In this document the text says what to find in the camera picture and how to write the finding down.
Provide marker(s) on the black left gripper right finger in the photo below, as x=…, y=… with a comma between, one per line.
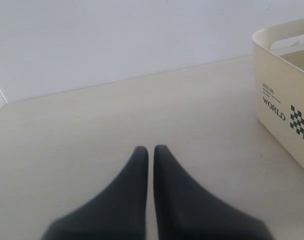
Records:
x=187, y=211

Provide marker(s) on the cream plastic bin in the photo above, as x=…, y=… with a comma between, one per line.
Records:
x=279, y=86

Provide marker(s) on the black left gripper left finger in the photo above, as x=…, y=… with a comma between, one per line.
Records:
x=118, y=212

